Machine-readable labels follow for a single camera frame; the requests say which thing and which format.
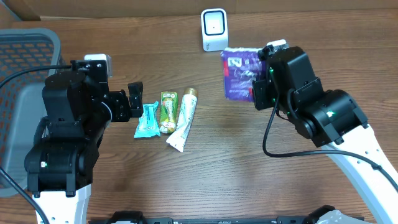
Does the purple snack package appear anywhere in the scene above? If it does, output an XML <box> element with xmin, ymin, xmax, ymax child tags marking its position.
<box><xmin>220</xmin><ymin>47</ymin><xmax>265</xmax><ymax>102</ymax></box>

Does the teal snack pouch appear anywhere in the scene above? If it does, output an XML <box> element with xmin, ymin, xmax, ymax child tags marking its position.
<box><xmin>134</xmin><ymin>101</ymin><xmax>160</xmax><ymax>139</ymax></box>

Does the green drink carton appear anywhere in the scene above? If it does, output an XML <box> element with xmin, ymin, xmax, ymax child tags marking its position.
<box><xmin>159</xmin><ymin>91</ymin><xmax>178</xmax><ymax>134</ymax></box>

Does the white tube gold cap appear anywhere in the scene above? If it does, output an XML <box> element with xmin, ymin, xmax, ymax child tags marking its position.
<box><xmin>166</xmin><ymin>88</ymin><xmax>198</xmax><ymax>152</ymax></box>

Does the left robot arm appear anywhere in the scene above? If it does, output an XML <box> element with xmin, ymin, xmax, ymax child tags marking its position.
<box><xmin>24</xmin><ymin>71</ymin><xmax>144</xmax><ymax>223</ymax></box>

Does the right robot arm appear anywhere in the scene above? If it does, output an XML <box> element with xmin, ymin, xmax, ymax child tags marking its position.
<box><xmin>252</xmin><ymin>45</ymin><xmax>397</xmax><ymax>223</ymax></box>

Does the white barcode scanner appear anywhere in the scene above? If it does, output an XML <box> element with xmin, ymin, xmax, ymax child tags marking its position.
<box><xmin>200</xmin><ymin>8</ymin><xmax>229</xmax><ymax>52</ymax></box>

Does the grey plastic mesh basket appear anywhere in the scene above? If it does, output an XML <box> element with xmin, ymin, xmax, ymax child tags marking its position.
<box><xmin>1</xmin><ymin>28</ymin><xmax>64</xmax><ymax>189</ymax></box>

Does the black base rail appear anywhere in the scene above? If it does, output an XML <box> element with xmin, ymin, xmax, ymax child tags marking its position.
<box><xmin>88</xmin><ymin>210</ymin><xmax>365</xmax><ymax>224</ymax></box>

